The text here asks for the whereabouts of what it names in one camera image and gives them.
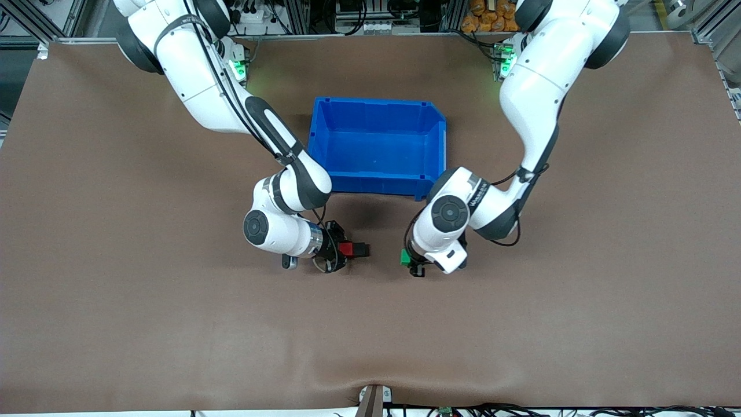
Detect blue plastic storage bin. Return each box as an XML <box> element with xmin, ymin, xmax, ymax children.
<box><xmin>307</xmin><ymin>97</ymin><xmax>448</xmax><ymax>202</ymax></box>

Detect metal table clamp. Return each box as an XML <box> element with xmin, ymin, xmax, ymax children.
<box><xmin>358</xmin><ymin>384</ymin><xmax>393</xmax><ymax>417</ymax></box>

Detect white power strip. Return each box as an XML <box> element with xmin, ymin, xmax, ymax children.
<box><xmin>229</xmin><ymin>0</ymin><xmax>274</xmax><ymax>36</ymax></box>

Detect orange snack bags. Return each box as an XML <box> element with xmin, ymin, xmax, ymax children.
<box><xmin>461</xmin><ymin>0</ymin><xmax>524</xmax><ymax>33</ymax></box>

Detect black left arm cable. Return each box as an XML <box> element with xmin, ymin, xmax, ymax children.
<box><xmin>489</xmin><ymin>98</ymin><xmax>567</xmax><ymax>247</ymax></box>

